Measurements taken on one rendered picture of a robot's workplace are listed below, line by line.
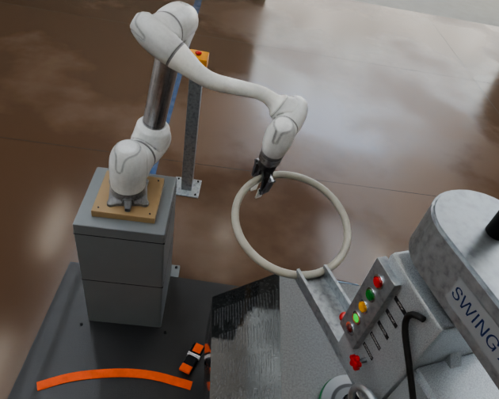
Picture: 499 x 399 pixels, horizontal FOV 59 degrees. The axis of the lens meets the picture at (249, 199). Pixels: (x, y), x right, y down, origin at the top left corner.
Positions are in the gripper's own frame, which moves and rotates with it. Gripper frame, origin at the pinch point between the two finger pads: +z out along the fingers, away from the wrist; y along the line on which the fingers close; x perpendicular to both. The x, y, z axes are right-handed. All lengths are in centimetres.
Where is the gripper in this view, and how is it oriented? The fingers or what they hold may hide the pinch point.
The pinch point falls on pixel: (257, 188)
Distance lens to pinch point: 188.6
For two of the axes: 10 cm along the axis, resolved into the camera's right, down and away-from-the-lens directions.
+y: 4.9, 7.8, -4.0
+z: -2.2, 5.5, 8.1
